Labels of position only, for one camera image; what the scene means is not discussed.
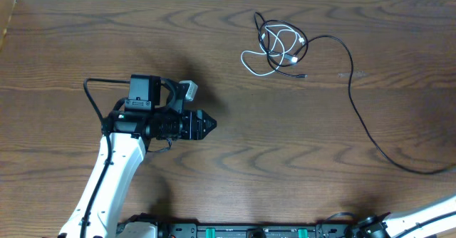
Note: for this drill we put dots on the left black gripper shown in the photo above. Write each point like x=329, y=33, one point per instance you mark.
x=194, y=127

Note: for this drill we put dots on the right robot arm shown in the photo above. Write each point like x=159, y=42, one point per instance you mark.
x=427, y=221

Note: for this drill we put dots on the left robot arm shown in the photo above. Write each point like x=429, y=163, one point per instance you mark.
x=153, y=109

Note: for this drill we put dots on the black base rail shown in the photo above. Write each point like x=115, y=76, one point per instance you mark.
x=242, y=231

